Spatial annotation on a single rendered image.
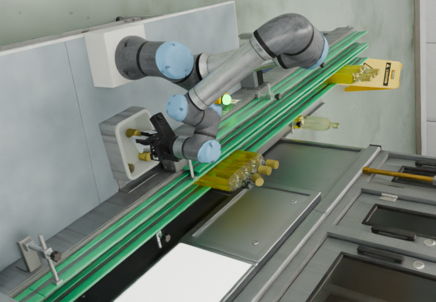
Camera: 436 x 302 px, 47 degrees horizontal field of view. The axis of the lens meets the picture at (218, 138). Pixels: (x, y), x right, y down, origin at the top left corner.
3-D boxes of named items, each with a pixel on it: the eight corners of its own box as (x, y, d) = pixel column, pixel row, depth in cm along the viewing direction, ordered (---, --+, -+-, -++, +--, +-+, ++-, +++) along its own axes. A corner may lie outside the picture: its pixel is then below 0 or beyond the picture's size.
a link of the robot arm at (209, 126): (208, 98, 156) (200, 132, 155) (228, 108, 165) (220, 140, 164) (189, 96, 161) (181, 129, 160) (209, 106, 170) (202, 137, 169)
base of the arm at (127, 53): (113, 35, 164) (134, 36, 158) (146, 34, 176) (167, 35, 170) (115, 81, 168) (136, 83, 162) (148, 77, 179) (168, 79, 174)
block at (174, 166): (162, 170, 196) (176, 173, 192) (157, 149, 192) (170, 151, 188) (168, 166, 199) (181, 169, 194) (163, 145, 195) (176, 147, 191)
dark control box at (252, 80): (241, 87, 244) (255, 88, 239) (238, 72, 241) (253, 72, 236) (250, 81, 250) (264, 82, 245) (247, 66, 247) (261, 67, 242)
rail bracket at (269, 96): (253, 99, 231) (278, 101, 223) (250, 84, 228) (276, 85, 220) (257, 96, 234) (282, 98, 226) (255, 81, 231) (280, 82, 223)
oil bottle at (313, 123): (289, 127, 261) (336, 133, 246) (288, 118, 259) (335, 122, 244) (294, 124, 265) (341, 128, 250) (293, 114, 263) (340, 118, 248)
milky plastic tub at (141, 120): (114, 179, 184) (130, 183, 179) (98, 123, 176) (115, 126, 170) (146, 158, 197) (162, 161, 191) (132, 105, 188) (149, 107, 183)
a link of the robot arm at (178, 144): (179, 142, 162) (194, 133, 167) (169, 140, 164) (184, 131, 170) (183, 162, 165) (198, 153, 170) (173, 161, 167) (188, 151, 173)
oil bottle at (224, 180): (192, 184, 201) (235, 193, 189) (189, 172, 199) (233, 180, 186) (200, 177, 205) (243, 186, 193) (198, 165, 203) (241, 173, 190)
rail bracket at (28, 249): (17, 271, 153) (62, 293, 140) (-1, 226, 146) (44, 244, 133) (30, 262, 156) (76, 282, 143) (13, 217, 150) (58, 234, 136)
